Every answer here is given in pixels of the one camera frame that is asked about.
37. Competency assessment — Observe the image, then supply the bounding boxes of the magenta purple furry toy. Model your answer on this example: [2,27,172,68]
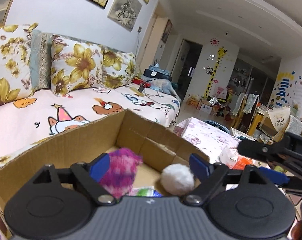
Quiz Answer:
[98,148,143,199]

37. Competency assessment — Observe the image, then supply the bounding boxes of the white fluffy ball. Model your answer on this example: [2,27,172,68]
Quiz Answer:
[160,164,195,196]

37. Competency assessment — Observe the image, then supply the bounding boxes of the green white sponge cloth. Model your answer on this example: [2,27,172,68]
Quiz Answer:
[129,186,162,197]

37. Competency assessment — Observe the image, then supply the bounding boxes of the orange white tissue pack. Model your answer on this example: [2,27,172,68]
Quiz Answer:
[219,146,253,170]

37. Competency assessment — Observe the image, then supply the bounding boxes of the cardboard box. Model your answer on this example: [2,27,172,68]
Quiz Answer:
[0,111,210,239]

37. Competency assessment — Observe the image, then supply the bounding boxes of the floral cartoon sofa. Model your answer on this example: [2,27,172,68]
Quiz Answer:
[0,23,181,168]

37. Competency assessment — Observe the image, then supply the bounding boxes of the red box on sofa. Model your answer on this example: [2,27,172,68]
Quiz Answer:
[132,77,151,88]

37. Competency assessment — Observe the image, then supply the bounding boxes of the yellow floral cushion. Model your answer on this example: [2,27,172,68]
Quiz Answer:
[50,34,103,96]
[103,50,137,89]
[0,23,38,106]

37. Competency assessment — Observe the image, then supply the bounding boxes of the unframed soldier sketch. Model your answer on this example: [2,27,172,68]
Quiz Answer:
[108,0,142,32]

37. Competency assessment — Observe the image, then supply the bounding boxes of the giraffe height wall sticker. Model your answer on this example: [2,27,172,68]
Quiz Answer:
[204,46,228,98]

